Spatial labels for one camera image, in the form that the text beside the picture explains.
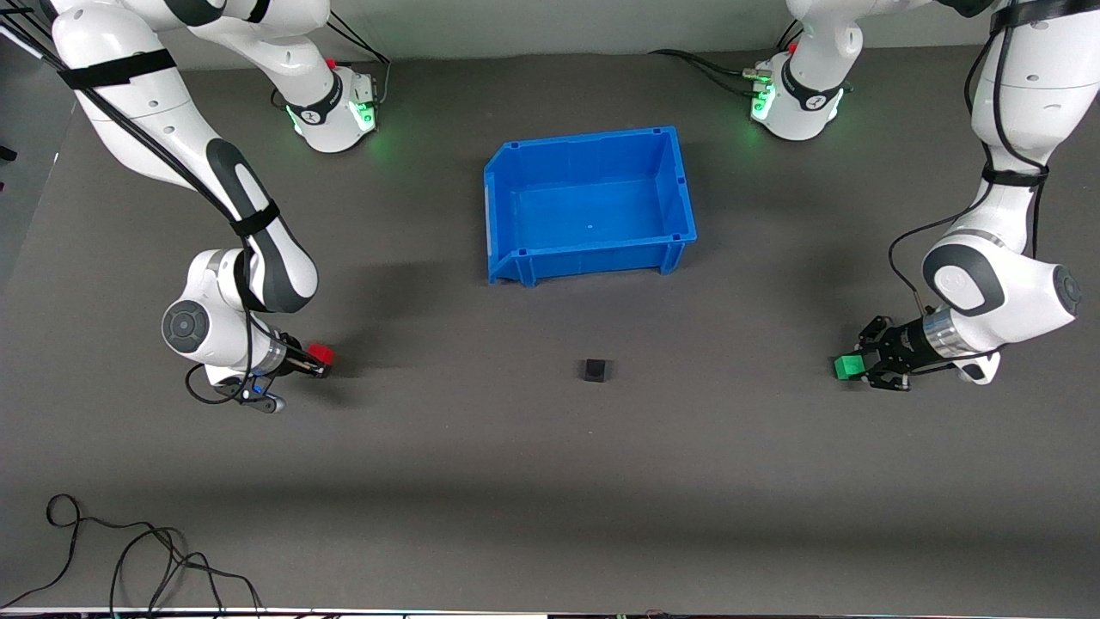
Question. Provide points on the red cube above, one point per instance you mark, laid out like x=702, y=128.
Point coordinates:
x=320, y=352

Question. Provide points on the black cube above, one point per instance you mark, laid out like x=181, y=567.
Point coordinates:
x=593, y=370

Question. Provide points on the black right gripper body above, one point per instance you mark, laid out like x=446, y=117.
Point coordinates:
x=293, y=359

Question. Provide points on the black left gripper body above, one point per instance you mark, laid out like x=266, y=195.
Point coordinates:
x=899, y=345

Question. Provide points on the green cube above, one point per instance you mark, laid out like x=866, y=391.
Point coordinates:
x=847, y=367

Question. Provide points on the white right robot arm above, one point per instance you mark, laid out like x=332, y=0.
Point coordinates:
x=137, y=129

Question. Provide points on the blue plastic bin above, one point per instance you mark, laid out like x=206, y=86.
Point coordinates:
x=593, y=206

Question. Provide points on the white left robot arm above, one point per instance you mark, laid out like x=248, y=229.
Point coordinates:
x=1023, y=86

